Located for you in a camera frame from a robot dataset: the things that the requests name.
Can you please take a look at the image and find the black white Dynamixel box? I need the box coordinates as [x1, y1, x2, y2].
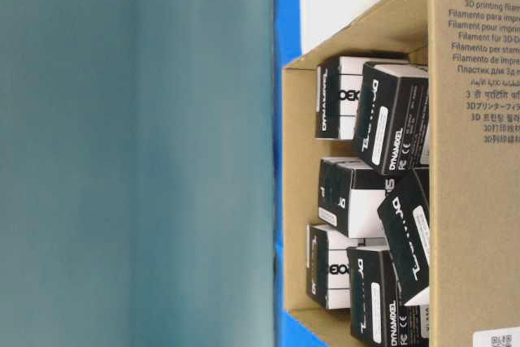
[353, 61, 429, 176]
[378, 167, 430, 306]
[315, 56, 408, 141]
[347, 245, 429, 346]
[306, 224, 364, 310]
[318, 157, 400, 238]

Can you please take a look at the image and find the brown cardboard box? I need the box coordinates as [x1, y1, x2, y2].
[279, 0, 519, 346]

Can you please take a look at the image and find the blue table mat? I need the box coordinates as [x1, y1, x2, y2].
[273, 0, 301, 346]

